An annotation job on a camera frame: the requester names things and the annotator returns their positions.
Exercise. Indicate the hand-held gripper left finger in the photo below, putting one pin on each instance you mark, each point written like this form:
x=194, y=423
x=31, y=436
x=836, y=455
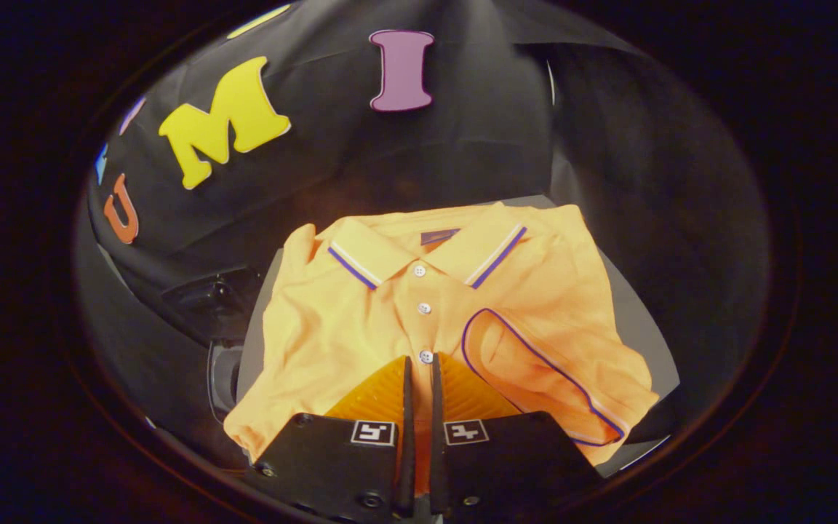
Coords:
x=409, y=437

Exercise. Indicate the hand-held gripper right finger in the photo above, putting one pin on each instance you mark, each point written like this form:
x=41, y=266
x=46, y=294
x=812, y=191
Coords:
x=438, y=437

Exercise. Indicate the orange polo shirt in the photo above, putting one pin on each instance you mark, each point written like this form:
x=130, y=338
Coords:
x=361, y=320

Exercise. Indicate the grey washing machine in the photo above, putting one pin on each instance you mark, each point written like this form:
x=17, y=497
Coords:
x=224, y=378

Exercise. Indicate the dark washing machine lid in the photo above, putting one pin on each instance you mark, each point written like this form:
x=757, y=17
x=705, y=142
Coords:
x=208, y=298

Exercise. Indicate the beige cabinet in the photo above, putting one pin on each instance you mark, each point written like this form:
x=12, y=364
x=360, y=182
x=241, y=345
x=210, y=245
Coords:
x=637, y=327

